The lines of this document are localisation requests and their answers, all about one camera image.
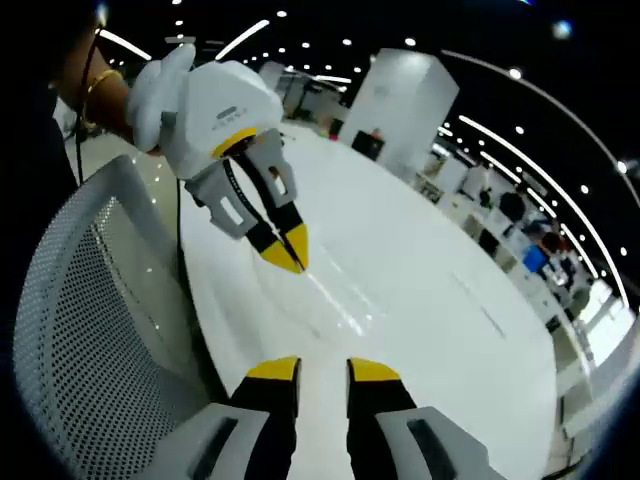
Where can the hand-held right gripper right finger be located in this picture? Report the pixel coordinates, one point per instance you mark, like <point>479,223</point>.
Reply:
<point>380,400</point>

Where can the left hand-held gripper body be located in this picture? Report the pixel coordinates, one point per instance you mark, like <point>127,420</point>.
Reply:
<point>210,105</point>

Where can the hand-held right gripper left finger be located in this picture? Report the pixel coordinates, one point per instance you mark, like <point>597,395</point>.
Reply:
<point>265,400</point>

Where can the long ceiling light strips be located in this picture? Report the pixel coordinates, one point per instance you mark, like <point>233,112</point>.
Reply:
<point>245,36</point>

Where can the black monitor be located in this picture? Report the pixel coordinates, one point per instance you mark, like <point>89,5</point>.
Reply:
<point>367,146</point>

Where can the white square pillar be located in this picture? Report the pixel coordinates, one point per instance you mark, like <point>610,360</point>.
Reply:
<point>400,105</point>

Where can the white mesh chair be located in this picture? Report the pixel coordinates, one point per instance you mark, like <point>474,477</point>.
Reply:
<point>100,310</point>

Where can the round ceiling spot lights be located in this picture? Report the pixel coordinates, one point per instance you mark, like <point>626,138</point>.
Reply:
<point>410,42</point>

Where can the row of white desks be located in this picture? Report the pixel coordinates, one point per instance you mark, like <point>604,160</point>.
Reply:
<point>575,360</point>

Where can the blue container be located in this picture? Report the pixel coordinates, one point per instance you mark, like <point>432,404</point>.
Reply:
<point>535,259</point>

